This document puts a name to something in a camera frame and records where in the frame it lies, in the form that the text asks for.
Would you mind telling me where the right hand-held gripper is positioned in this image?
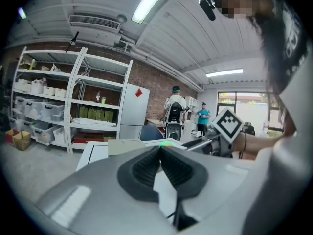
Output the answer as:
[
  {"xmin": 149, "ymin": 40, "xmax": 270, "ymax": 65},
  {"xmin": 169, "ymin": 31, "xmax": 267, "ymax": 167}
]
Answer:
[{"xmin": 182, "ymin": 107, "xmax": 245, "ymax": 158}]

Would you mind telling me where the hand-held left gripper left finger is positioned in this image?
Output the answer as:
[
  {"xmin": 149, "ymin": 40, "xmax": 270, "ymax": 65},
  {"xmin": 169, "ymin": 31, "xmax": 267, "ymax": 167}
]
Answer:
[{"xmin": 36, "ymin": 146, "xmax": 183, "ymax": 235}]

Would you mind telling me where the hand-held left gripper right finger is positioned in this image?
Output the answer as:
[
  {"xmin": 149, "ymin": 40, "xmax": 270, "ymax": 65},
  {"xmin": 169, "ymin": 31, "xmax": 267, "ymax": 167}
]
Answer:
[{"xmin": 160, "ymin": 146, "xmax": 255, "ymax": 235}]

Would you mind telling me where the person's right forearm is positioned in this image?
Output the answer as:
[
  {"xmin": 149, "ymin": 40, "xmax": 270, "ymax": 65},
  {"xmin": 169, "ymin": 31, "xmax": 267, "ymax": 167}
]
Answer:
[{"xmin": 232, "ymin": 132, "xmax": 286, "ymax": 160}]

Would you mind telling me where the black office chair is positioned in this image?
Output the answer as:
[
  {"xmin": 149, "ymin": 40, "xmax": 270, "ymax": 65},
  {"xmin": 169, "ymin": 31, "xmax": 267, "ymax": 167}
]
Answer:
[{"xmin": 240, "ymin": 121, "xmax": 256, "ymax": 136}]

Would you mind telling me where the large window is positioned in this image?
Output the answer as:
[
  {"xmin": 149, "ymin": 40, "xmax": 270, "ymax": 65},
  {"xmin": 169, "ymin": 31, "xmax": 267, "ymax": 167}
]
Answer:
[{"xmin": 217, "ymin": 91, "xmax": 286, "ymax": 133}]

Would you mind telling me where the white open cabinet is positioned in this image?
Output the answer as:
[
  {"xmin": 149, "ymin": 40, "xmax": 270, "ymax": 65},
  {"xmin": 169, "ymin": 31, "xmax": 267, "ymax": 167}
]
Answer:
[{"xmin": 184, "ymin": 96, "xmax": 199, "ymax": 137}]

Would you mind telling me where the long ceiling light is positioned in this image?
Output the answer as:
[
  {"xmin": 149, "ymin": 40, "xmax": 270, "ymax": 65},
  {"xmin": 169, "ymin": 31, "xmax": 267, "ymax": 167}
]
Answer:
[
  {"xmin": 205, "ymin": 69, "xmax": 244, "ymax": 78},
  {"xmin": 131, "ymin": 0, "xmax": 175, "ymax": 24}
]

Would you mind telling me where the flat red box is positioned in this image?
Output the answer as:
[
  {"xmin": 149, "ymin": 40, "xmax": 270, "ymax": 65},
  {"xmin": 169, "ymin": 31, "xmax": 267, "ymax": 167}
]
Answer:
[{"xmin": 73, "ymin": 132, "xmax": 105, "ymax": 144}]

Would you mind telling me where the white plastic bin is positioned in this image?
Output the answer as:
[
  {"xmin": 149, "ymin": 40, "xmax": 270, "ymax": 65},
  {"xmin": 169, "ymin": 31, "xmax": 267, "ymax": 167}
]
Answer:
[{"xmin": 53, "ymin": 126, "xmax": 66, "ymax": 143}]

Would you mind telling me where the clear plastic storage bin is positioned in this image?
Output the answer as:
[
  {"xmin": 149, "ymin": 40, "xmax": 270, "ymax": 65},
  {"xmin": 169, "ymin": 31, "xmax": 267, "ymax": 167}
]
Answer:
[
  {"xmin": 24, "ymin": 99, "xmax": 45, "ymax": 120},
  {"xmin": 31, "ymin": 121, "xmax": 60, "ymax": 146},
  {"xmin": 14, "ymin": 96, "xmax": 30, "ymax": 114},
  {"xmin": 40, "ymin": 101, "xmax": 65, "ymax": 122}
]

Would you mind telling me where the white metal shelving unit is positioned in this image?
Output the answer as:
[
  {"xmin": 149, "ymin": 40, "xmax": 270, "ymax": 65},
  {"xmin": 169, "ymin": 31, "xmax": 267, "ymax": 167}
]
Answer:
[
  {"xmin": 11, "ymin": 46, "xmax": 88, "ymax": 154},
  {"xmin": 66, "ymin": 47, "xmax": 134, "ymax": 154}
]

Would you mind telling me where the white refrigerator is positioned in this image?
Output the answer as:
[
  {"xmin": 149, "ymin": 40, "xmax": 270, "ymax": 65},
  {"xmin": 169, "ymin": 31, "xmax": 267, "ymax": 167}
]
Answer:
[{"xmin": 119, "ymin": 83, "xmax": 151, "ymax": 140}]

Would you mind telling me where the brown cardboard box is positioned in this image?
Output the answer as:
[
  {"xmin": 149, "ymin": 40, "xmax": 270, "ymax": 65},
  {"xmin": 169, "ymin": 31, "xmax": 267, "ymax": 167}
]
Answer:
[{"xmin": 12, "ymin": 130, "xmax": 32, "ymax": 152}]

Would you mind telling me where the red cardboard box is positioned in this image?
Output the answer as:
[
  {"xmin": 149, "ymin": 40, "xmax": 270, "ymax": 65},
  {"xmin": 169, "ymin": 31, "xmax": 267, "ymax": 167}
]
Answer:
[{"xmin": 5, "ymin": 129, "xmax": 20, "ymax": 144}]

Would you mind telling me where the black rod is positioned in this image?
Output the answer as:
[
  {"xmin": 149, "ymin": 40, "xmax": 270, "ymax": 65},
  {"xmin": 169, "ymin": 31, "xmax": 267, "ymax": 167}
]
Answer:
[{"xmin": 65, "ymin": 31, "xmax": 80, "ymax": 53}]

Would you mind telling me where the ceiling air conditioner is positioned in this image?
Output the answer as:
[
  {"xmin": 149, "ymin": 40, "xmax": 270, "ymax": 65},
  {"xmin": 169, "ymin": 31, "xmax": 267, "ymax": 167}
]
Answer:
[{"xmin": 68, "ymin": 14, "xmax": 122, "ymax": 47}]

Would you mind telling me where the black head-mounted camera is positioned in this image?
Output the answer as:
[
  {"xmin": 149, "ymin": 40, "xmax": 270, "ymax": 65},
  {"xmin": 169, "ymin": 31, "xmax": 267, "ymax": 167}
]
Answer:
[{"xmin": 198, "ymin": 0, "xmax": 217, "ymax": 22}]

